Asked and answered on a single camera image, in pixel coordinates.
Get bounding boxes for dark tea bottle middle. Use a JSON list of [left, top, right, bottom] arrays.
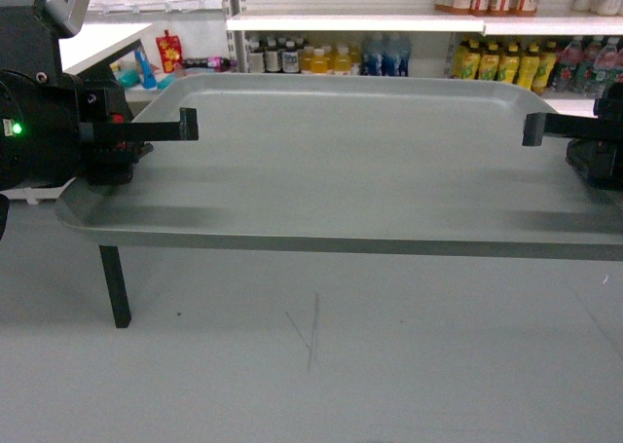
[[265, 38, 282, 73]]

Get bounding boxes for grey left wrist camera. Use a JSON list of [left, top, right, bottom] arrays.
[[41, 0, 91, 39]]

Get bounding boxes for blue snack bag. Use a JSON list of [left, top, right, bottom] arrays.
[[134, 48, 158, 90]]

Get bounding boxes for orange juice bottle left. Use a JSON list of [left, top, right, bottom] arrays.
[[300, 46, 314, 74]]

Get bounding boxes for lying dark soda bottle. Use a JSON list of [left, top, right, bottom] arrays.
[[182, 56, 238, 73]]

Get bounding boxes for blue drink bottle left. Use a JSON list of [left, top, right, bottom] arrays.
[[362, 33, 385, 76]]

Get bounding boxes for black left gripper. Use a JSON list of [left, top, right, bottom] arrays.
[[1, 7, 199, 190]]

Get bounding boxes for black table leg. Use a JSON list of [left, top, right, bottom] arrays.
[[99, 245, 131, 329]]

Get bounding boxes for dark tea bottle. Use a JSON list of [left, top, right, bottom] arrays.
[[247, 38, 266, 73], [281, 41, 300, 74], [265, 38, 282, 73]]

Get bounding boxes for white slotted shelf upright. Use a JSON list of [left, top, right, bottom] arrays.
[[222, 0, 247, 73]]

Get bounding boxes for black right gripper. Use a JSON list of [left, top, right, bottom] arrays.
[[522, 83, 622, 191]]

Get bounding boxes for dark tea bottle left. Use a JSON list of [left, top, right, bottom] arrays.
[[247, 38, 266, 73]]

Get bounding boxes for orange juice bottle front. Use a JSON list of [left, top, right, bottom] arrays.
[[311, 48, 328, 75]]

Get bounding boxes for yellow green tea bottles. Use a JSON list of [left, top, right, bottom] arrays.
[[449, 37, 558, 95]]

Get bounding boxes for orange juice bottle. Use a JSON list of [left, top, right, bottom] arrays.
[[300, 46, 314, 74], [334, 46, 351, 76], [311, 48, 328, 75]]

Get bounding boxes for red spouted snack pouch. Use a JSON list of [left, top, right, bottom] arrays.
[[156, 29, 183, 73]]

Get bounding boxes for grey rectangular serving tray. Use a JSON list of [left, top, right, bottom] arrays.
[[55, 74, 622, 261]]

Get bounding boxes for white upper shelf board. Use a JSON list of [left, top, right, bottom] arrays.
[[226, 11, 486, 34]]

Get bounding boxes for dark tea bottle right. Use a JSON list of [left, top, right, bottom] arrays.
[[281, 41, 300, 74]]

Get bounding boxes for orange juice bottle right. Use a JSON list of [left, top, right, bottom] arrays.
[[334, 46, 351, 76]]

